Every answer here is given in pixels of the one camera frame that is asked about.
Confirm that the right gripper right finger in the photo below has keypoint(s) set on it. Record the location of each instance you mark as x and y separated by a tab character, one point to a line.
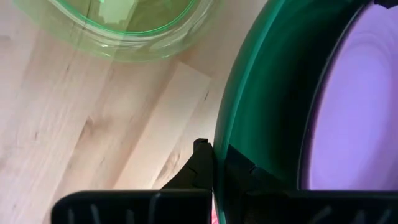
242	177

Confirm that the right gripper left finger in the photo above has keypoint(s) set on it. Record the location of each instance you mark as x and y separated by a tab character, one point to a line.
199	174

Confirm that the small pink transparent plate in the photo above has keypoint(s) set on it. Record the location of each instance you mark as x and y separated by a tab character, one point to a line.
214	216

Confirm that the large dark green plate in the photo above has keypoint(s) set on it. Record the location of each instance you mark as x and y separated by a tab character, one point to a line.
264	109

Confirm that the purple plastic plate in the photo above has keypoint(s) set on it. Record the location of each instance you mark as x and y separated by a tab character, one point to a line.
357	109

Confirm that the small yellow-green transparent plate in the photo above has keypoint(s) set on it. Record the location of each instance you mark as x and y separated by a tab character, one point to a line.
124	43

